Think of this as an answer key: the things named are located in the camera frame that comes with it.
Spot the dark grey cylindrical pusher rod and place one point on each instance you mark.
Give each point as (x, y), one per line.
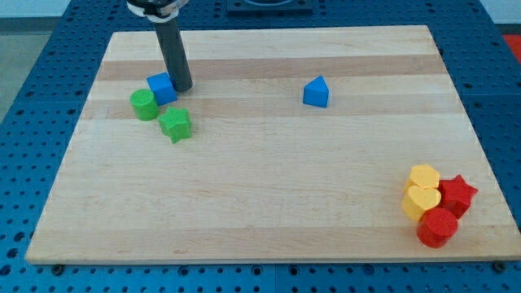
(173, 51)

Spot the blue triangle block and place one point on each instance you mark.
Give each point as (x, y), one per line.
(316, 93)

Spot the blue cube block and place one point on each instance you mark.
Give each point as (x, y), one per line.
(162, 88)

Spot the green cylinder block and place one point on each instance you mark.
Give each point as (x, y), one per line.
(144, 104)

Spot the green star block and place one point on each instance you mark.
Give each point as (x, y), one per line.
(175, 123)

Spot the light wooden board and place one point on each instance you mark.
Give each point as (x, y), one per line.
(265, 178)

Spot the yellow hexagon block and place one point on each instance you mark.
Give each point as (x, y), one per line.
(423, 176)

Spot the yellow heart block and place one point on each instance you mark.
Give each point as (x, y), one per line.
(417, 201)

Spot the red cylinder block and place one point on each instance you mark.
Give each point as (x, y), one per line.
(437, 227)

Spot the red star block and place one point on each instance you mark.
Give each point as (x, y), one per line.
(457, 195)

